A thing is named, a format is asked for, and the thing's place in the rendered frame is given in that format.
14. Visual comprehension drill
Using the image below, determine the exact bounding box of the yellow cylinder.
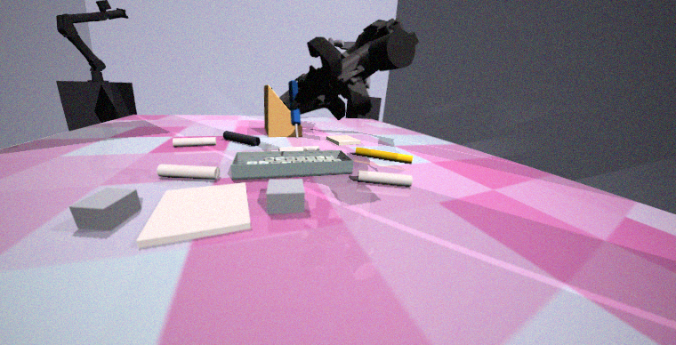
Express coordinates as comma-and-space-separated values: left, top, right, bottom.
356, 147, 414, 164

